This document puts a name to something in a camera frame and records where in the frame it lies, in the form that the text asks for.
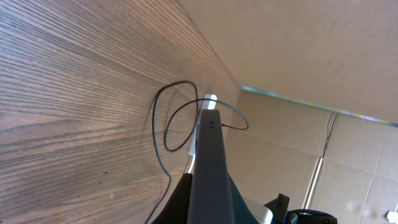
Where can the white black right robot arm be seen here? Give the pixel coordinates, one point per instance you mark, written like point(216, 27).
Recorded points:
point(276, 212)

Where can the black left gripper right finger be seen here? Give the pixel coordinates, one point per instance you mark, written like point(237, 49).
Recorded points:
point(242, 214)

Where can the blue Galaxy smartphone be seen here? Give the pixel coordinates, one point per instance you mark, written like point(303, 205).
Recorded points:
point(210, 200)

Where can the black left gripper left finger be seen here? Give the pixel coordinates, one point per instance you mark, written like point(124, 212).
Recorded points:
point(176, 209)

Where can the white power strip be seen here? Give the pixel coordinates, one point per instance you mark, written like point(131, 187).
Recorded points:
point(193, 141)

